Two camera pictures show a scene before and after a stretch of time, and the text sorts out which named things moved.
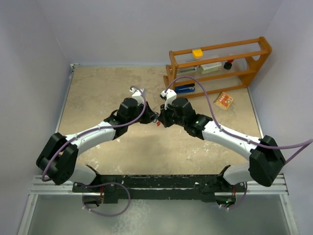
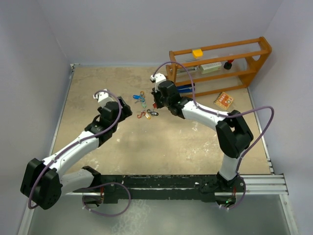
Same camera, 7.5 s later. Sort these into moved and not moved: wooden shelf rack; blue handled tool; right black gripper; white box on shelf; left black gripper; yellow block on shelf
Moved: right black gripper; left black gripper
Not moved: yellow block on shelf; wooden shelf rack; white box on shelf; blue handled tool
